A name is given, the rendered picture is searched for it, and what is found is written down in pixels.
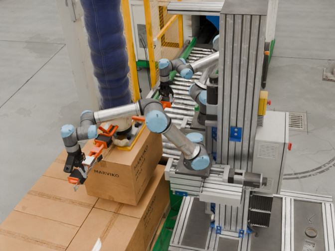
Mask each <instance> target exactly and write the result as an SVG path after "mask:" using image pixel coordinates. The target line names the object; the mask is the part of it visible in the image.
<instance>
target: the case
mask: <svg viewBox="0 0 335 251"><path fill-rule="evenodd" d="M94 139H95V138H93V139H90V140H88V142H87V143H86V144H85V146H84V147H83V148H82V150H81V151H82V152H84V153H85V156H88V154H89V153H90V150H91V149H92V147H94V146H95V145H94V144H93V142H94ZM117 147H118V146H117V145H115V144H111V145H110V147H109V148H108V147H107V149H105V148H104V149H102V152H101V154H102V156H103V159H102V160H100V161H99V162H96V163H95V164H94V166H93V167H92V169H91V170H90V172H89V173H88V175H87V176H88V177H87V179H86V180H85V182H84V184H85V188H86V191H87V195H90V196H94V197H98V198H103V199H107V200H112V201H116V202H120V203H125V204H129V205H133V206H136V205H137V204H138V202H139V200H140V198H141V196H142V194H143V192H144V190H145V188H146V186H147V184H148V182H149V180H150V178H151V176H152V174H153V172H154V170H155V168H156V166H157V164H158V163H159V161H160V159H161V157H162V155H163V141H162V134H158V133H156V132H152V131H150V130H149V129H148V128H147V126H146V127H145V128H144V130H143V132H142V133H141V135H140V137H139V138H138V140H137V141H136V143H135V145H134V146H133V148H132V149H131V151H126V150H121V149H117ZM101 154H100V155H101Z"/></svg>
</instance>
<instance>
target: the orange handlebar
mask: <svg viewBox="0 0 335 251"><path fill-rule="evenodd" d="M166 106H167V104H163V108H164V110H165V108H166ZM132 119H133V120H137V121H143V122H145V118H142V117H136V116H132ZM112 126H113V125H110V126H109V127H108V129H107V131H109V130H110V129H111V128H112ZM117 128H118V125H116V126H115V127H114V128H113V130H112V131H111V133H110V134H111V136H112V135H113V134H114V132H115V131H116V130H117ZM98 146H99V143H96V145H95V146H94V147H92V149H91V150H90V153H89V154H88V156H92V155H94V156H93V157H94V158H95V159H96V158H97V157H98V156H99V155H100V154H101V152H102V149H103V148H104V147H105V145H104V144H102V145H101V146H100V147H98ZM70 182H71V183H72V184H76V183H77V182H78V181H76V180H70Z"/></svg>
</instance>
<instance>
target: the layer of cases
mask: <svg viewBox="0 0 335 251"><path fill-rule="evenodd" d="M67 156H68V153H67V151H66V149H64V150H63V151H62V152H61V153H60V155H59V156H58V157H57V158H56V159H55V160H54V162H53V163H52V164H51V165H50V166H49V168H48V169H47V170H46V171H45V172H44V174H43V175H42V176H41V177H40V178H39V179H38V181H37V182H36V183H35V184H34V185H33V187H32V188H31V189H30V190H29V191H28V193H27V194H26V195H25V196H24V197H23V198H22V200H21V201H20V202H19V203H18V204H17V206H16V207H15V208H14V210H12V212H11V213H10V214H9V215H8V216H7V217H6V219H5V220H4V221H3V222H2V223H1V225H0V251H146V249H147V247H148V245H149V243H150V240H151V238H152V236H153V234H154V232H155V229H156V227H157V225H158V223H159V221H160V218H161V216H162V214H163V212H164V209H165V207H166V205H167V203H168V200H169V187H168V180H165V168H166V166H165V165H160V164H158V165H157V166H156V168H155V170H154V172H153V174H152V176H151V178H150V180H149V182H148V184H147V186H146V188H145V190H144V192H143V194H142V196H141V198H140V200H139V202H138V204H137V205H136V206H133V205H129V204H125V203H120V202H116V201H112V200H107V199H103V198H98V197H94V196H90V195H87V191H86V188H85V184H84V183H83V185H82V184H81V185H80V186H79V188H78V189H77V190H76V192H75V190H74V186H75V184H72V183H69V182H68V178H67V177H68V176H69V175H70V173H66V172H64V171H63V169H64V166H65V162H66V159H67Z"/></svg>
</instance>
